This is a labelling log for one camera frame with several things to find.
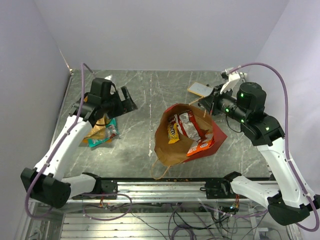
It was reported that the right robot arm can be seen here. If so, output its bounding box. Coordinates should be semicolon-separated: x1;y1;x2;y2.
198;82;320;226

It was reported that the aluminium frame rail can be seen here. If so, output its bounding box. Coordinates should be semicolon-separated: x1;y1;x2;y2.
27;181;281;204

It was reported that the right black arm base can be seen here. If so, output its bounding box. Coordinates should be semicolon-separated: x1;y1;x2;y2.
199;178;232;199

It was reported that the teal snack packet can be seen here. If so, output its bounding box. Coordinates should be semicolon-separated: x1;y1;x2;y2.
87;118;119;148

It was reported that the orange snack packet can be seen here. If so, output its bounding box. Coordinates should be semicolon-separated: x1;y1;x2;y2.
186;134;215;157

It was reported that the yellow candy packet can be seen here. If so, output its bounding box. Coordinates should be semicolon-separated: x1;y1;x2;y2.
167;123;180;144

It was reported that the red paper bag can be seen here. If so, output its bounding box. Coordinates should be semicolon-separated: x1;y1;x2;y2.
154;103;227;170

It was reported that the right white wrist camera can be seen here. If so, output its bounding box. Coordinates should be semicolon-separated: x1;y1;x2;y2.
220;68;248;94

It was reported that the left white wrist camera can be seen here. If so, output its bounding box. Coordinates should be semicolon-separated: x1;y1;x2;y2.
104;74;115;82

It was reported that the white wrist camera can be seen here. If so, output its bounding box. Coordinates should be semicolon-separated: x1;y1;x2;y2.
220;68;248;94
104;74;115;82

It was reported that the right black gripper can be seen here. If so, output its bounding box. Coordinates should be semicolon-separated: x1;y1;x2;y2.
199;83;249;124

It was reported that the gold brown snack packet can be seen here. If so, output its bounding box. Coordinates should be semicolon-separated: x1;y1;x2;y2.
83;115;111;142

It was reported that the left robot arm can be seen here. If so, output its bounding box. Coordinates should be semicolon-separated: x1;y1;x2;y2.
20;78;138;209

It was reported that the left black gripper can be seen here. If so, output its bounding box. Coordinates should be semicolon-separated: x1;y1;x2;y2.
102;86;139;120

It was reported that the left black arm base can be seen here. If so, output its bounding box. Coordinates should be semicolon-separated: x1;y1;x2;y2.
97;180;118;200

